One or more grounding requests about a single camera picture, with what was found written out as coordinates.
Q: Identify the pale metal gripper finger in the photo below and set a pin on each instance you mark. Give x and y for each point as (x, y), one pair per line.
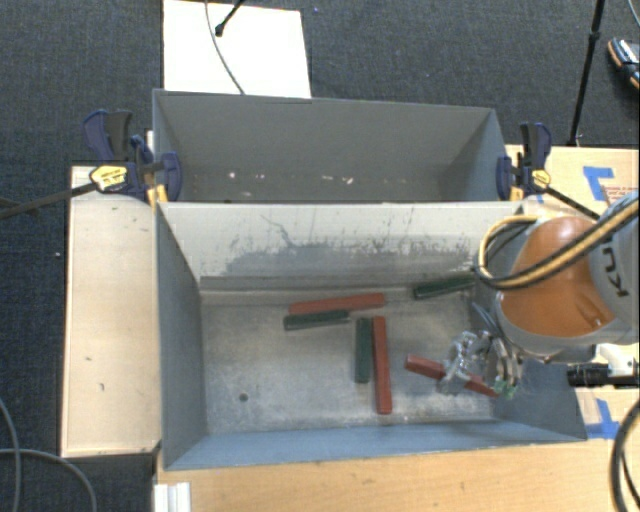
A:
(454, 359)
(454, 385)

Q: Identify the black cylinder on white bracket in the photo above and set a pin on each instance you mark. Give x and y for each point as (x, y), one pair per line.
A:
(595, 375)

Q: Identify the grey metal bin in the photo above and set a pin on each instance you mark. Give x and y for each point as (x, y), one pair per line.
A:
(300, 370)

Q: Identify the red-brown block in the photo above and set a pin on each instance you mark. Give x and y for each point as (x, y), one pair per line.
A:
(337, 303)
(382, 370)
(422, 367)

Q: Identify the pale wood flat board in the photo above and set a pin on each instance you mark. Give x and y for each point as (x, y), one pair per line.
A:
(110, 325)

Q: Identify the dark green flat block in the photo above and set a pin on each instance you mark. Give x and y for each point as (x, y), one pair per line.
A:
(363, 350)
(316, 320)
(442, 288)

